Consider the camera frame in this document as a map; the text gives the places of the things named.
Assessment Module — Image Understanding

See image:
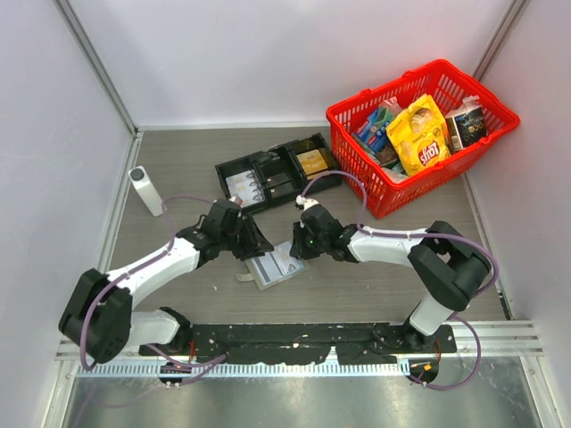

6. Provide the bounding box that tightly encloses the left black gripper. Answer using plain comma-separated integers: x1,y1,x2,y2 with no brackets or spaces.
219,214,273,260

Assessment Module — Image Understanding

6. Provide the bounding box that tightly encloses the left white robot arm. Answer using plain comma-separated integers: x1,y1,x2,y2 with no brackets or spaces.
59,200,274,370

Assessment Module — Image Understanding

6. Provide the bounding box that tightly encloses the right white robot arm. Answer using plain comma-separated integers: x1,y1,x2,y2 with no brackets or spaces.
290,203,498,352

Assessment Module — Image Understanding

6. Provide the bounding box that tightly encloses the white cards stack in tray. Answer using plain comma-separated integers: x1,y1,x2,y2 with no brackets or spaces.
225,169,265,209

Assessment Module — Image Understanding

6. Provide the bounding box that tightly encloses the black three-compartment card tray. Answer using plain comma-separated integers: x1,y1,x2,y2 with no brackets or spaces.
215,133,343,213

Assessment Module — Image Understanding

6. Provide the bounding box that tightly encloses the black cards stack in tray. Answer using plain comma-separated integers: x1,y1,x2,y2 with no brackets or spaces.
266,173,296,199

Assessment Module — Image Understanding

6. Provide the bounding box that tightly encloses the gold cards stack in tray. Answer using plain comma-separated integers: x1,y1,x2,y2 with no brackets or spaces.
296,149,335,181

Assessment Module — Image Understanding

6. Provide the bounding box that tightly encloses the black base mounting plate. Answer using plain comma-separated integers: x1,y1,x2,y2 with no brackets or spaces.
154,322,457,366

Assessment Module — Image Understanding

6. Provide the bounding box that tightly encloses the white cylindrical bottle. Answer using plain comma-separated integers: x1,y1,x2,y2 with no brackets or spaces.
128,166,164,217

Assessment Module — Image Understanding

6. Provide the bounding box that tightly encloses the blue toothpaste box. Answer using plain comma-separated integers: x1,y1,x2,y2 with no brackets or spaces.
352,110,388,153

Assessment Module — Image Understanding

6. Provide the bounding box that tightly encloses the red plastic shopping basket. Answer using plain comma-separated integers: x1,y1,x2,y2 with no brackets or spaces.
326,59,520,218

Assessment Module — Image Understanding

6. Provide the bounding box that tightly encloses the green sponge pack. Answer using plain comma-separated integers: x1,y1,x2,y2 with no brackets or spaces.
373,105,394,132

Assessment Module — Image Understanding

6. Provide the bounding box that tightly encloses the yellow Lays chips bag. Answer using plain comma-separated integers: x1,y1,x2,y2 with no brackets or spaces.
386,94,451,177

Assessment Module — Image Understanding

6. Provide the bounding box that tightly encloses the black coffee package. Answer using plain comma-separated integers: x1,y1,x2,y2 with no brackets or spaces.
445,105,488,153

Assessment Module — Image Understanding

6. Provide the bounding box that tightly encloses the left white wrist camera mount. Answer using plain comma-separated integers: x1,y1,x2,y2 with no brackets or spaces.
228,197,242,206

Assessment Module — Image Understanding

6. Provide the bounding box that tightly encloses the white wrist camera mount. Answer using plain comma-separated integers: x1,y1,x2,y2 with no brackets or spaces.
294,195,319,212
228,197,242,206

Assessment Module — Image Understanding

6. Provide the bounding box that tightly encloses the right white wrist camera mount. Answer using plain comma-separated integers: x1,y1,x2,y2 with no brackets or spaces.
294,195,319,212

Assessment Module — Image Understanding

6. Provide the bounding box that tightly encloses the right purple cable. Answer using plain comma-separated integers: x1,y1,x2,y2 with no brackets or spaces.
298,169,500,393

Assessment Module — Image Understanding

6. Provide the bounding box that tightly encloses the purple cable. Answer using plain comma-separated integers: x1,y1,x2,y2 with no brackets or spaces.
298,169,500,393
79,194,231,387

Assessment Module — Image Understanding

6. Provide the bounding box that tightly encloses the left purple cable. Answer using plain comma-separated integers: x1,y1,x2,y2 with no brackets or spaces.
79,194,231,387

